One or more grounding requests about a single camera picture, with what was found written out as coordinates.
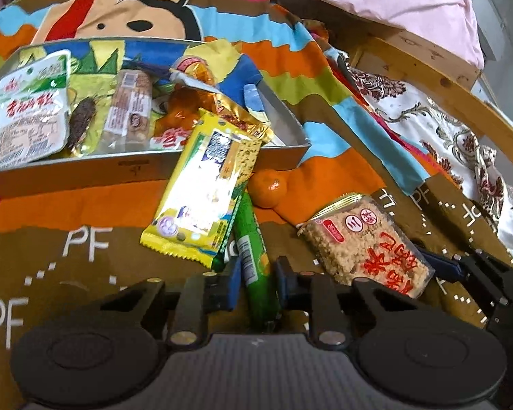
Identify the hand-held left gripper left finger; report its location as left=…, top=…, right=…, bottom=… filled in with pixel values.
left=98, top=256, right=244, bottom=349

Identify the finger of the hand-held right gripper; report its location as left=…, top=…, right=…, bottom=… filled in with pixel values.
left=417, top=248, right=503, bottom=285

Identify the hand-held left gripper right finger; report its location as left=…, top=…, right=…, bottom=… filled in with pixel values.
left=274, top=256, right=416, bottom=349

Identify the green snack tube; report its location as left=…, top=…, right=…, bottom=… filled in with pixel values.
left=222, top=190, right=283, bottom=329

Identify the clear rice cracker packet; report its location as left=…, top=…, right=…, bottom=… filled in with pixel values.
left=297, top=193, right=437, bottom=300

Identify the red white snack packet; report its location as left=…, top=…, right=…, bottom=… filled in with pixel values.
left=149, top=126, right=193, bottom=151

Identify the grey box with cartoon print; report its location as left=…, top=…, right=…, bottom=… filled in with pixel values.
left=0, top=36, right=313, bottom=201

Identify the orange clear snack packet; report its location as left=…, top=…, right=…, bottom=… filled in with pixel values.
left=154, top=87, right=216, bottom=137

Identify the blue long snack packet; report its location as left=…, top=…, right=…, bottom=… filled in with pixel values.
left=243, top=83, right=268, bottom=116

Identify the white green snack packet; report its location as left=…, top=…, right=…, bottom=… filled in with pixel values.
left=0, top=49, right=73, bottom=169

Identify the mandarin orange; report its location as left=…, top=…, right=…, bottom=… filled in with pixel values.
left=248, top=168, right=289, bottom=209

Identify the yellow biscuit packet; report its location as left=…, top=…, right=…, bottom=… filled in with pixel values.
left=140, top=109, right=263, bottom=270

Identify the white floral cloth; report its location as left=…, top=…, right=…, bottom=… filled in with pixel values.
left=325, top=47, right=513, bottom=278

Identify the gold orange snack packet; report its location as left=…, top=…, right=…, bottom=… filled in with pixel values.
left=171, top=53, right=274, bottom=141

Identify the printed brown cartoon blanket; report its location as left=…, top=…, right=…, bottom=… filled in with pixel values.
left=0, top=0, right=513, bottom=351

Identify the brown snack bar packet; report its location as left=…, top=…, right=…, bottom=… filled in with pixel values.
left=100, top=68, right=152, bottom=150

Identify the dark brown snack packet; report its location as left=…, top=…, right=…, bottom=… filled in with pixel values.
left=64, top=96, right=97, bottom=154

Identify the white wall fixture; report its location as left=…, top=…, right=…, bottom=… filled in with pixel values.
left=468, top=0, right=509, bottom=63

